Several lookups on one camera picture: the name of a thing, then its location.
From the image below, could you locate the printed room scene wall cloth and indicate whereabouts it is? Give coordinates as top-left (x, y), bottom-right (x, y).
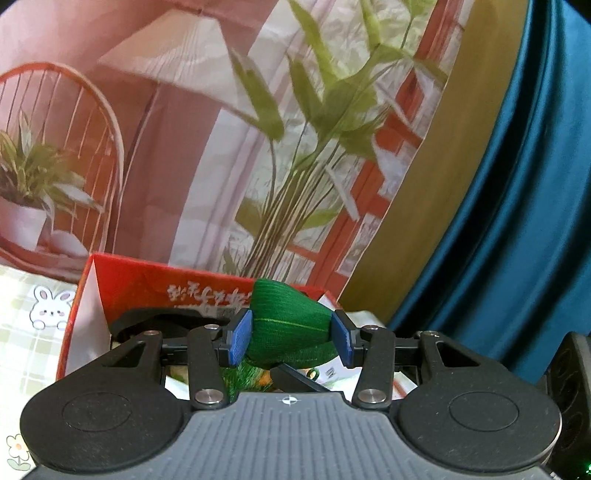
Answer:
top-left (0, 0), bottom-right (467, 303)

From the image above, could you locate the blue curtain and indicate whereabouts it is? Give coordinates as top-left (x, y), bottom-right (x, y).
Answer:
top-left (387, 0), bottom-right (591, 385)

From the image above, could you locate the green packet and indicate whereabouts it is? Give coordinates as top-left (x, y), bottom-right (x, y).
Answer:
top-left (245, 278), bottom-right (339, 370)

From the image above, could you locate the white printed packet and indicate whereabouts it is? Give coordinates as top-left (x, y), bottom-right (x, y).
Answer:
top-left (309, 357), bottom-right (366, 394)

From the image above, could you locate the red cardboard box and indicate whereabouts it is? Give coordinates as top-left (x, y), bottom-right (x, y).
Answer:
top-left (55, 253), bottom-right (343, 398)

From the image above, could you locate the green fuzzy soft toy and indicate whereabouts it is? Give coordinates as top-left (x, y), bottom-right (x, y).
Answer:
top-left (222, 362), bottom-right (273, 397)

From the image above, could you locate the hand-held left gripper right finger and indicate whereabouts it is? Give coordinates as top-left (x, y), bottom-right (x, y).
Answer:
top-left (330, 310), bottom-right (485, 410)

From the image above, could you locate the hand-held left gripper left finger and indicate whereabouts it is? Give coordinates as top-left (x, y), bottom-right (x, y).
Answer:
top-left (99, 309), bottom-right (254, 410)

